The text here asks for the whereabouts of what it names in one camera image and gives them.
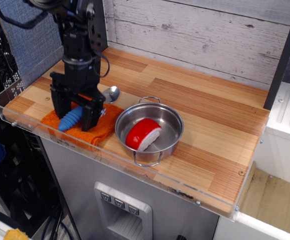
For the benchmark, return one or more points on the blue handled metal spoon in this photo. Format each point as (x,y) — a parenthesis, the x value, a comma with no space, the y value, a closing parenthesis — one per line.
(74,116)

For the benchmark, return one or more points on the black vertical post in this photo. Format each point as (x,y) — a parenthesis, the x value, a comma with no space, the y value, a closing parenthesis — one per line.
(278,76)

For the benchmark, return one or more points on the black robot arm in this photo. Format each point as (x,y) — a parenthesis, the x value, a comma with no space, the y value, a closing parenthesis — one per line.
(82,30)

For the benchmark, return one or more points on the clear acrylic table guard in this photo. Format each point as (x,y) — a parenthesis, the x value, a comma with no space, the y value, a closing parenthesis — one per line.
(223,122)

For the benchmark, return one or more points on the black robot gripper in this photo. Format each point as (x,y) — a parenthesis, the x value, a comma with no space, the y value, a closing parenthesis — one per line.
(77,80)

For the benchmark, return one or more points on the small steel pot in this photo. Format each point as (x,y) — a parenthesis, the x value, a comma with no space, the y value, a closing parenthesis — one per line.
(169,120)

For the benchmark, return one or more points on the silver toy dishwasher cabinet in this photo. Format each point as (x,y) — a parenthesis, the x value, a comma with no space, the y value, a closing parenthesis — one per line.
(107,204)

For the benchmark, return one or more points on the white toy sink unit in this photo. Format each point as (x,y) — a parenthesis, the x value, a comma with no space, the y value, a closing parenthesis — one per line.
(264,206)

